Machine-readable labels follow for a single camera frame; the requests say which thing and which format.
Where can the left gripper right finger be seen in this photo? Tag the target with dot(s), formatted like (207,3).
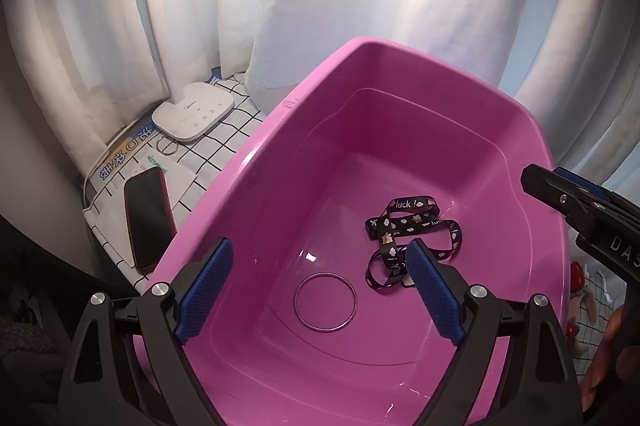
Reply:
(537,385)

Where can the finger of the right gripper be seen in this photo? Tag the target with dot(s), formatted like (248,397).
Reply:
(603,218)

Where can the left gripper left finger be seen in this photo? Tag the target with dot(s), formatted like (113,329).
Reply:
(127,364)

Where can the pink strawberry fuzzy headband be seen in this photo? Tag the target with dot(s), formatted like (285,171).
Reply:
(582,308)

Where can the person's hand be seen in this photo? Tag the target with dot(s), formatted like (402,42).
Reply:
(626,363)

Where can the white checkered bed sheet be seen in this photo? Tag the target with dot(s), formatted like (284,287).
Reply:
(216,148)

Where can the black smartphone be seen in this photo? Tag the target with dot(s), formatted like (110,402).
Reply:
(151,226)

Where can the white printed paper bag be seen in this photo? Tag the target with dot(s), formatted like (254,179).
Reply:
(142,148)

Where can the white curtain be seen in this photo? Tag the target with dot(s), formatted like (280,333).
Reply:
(95,65)

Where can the pink plastic basin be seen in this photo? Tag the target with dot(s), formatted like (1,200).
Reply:
(296,336)

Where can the white desk lamp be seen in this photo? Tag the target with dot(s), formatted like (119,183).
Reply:
(193,106)

